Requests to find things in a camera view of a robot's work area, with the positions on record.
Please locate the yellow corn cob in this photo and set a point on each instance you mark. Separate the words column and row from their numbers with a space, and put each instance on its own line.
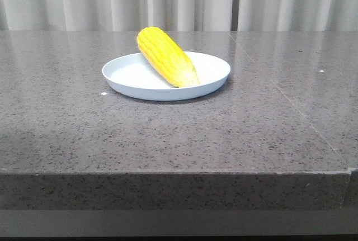
column 167, row 58

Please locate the light blue round plate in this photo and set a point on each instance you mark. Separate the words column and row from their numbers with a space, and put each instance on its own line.
column 133, row 76

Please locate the grey pleated curtain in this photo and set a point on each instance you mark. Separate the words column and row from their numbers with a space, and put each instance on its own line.
column 179, row 15

